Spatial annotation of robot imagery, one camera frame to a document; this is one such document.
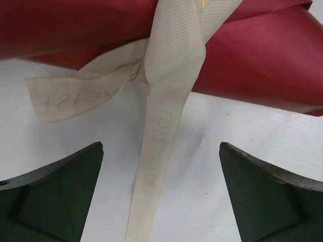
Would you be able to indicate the cream printed ribbon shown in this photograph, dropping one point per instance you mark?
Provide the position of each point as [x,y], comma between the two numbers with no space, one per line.
[167,64]

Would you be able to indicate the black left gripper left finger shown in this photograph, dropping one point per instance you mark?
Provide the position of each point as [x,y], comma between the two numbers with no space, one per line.
[51,203]

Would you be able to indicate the red wrapping paper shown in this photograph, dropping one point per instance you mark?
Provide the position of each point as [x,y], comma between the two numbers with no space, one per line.
[266,52]

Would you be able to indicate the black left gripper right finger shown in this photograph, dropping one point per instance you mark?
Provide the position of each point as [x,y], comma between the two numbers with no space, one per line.
[271,203]

